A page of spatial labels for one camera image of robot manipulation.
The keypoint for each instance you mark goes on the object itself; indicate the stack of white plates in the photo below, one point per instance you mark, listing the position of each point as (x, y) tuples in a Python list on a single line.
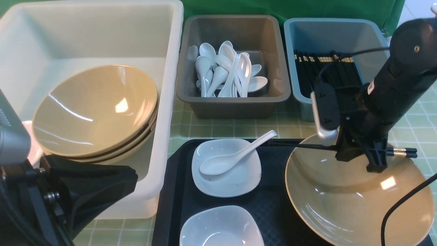
[(36, 151)]

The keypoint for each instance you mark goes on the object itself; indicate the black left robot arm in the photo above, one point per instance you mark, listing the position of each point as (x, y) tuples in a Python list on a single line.
[(52, 204)]

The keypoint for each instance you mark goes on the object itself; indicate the grey plastic spoon bin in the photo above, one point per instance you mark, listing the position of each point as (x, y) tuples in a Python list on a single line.
[(260, 37)]

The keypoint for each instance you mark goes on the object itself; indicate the green cloth backdrop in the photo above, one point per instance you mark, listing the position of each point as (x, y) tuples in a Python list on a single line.
[(384, 13)]

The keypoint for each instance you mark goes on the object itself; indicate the pile of white spoons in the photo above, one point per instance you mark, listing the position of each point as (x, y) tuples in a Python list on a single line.
[(225, 73)]

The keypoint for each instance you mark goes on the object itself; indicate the blue plastic chopstick bin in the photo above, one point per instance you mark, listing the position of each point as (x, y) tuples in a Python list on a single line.
[(323, 35)]

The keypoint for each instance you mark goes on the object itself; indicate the green checkered tablecloth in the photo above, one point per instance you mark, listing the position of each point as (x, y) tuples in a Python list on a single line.
[(416, 130)]

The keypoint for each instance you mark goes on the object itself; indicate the bundle of black chopsticks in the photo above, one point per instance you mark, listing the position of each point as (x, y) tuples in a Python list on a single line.
[(309, 65)]

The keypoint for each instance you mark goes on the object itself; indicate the tan noodle bowl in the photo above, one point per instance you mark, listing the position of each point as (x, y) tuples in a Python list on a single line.
[(341, 201)]

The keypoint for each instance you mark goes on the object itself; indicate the white ceramic soup spoon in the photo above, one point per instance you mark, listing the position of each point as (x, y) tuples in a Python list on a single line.
[(220, 164)]

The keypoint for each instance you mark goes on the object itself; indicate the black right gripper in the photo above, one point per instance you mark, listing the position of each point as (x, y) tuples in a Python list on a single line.
[(363, 129)]

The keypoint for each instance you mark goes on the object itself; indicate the white square dish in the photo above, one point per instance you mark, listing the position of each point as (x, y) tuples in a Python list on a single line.
[(241, 179), (221, 226)]

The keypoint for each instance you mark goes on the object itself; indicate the large white plastic tub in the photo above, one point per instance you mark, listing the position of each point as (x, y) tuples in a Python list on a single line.
[(44, 43)]

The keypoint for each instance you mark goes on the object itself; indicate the top stacked tan bowl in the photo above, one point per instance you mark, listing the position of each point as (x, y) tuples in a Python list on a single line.
[(95, 110)]

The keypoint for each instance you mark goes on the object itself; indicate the stacked tan bowl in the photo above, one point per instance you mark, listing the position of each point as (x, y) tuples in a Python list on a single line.
[(95, 110), (120, 153), (144, 151)]

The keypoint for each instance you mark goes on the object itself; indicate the black plastic serving tray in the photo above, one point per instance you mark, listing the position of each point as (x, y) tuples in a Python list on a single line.
[(268, 203)]

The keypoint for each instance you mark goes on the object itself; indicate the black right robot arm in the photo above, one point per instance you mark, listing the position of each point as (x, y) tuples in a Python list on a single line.
[(407, 74)]

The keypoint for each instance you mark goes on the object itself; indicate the bottom stacked tan bowl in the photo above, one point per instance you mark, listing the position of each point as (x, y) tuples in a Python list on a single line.
[(144, 151)]

